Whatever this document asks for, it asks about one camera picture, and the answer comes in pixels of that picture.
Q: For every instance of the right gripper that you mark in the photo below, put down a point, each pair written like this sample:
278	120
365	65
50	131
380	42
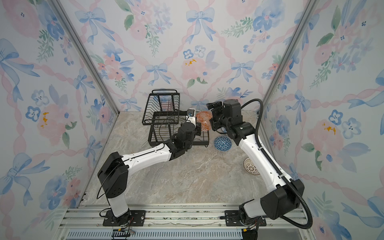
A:
215	106

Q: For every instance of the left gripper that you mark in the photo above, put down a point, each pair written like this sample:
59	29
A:
198	129

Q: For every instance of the red patterned bowl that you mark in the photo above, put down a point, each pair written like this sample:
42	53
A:
204	118

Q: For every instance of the black wire dish rack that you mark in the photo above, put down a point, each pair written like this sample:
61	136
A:
163	115

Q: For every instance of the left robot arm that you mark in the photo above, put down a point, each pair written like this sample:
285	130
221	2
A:
114	173

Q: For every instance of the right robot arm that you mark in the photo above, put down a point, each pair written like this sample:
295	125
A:
284	194

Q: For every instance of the dark blue patterned bowl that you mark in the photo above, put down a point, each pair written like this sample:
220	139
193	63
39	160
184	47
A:
223	143

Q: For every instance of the beige lattice bowl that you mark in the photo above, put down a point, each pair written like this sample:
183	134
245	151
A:
250	167

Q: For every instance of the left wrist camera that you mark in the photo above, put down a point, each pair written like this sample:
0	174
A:
191	113

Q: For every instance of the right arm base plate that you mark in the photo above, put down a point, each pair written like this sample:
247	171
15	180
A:
238	219

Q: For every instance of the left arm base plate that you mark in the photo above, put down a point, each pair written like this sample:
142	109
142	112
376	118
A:
124	218

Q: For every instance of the aluminium rail frame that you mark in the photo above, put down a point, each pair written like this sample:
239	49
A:
173	222

